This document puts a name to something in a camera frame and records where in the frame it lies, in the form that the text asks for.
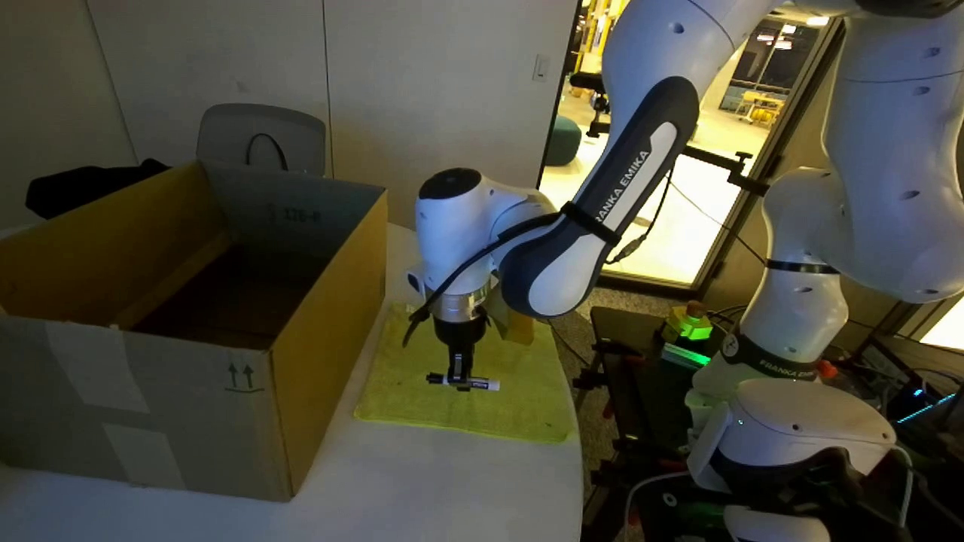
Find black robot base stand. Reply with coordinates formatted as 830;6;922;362
570;305;964;542

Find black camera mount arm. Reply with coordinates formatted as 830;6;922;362
570;70;777;200

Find green lit control box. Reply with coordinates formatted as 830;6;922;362
658;312;717;374

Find black dry-erase marker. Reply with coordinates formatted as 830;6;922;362
424;371;504;396

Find grey chair back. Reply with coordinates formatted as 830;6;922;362
193;103;331;184

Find yellow microfiber towel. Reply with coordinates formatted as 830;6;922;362
356;299;579;447

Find brown cardboard box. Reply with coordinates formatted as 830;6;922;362
0;159;393;507

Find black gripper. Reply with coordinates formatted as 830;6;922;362
433;312;492;389

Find black cloth bundle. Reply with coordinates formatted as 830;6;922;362
24;156;172;223

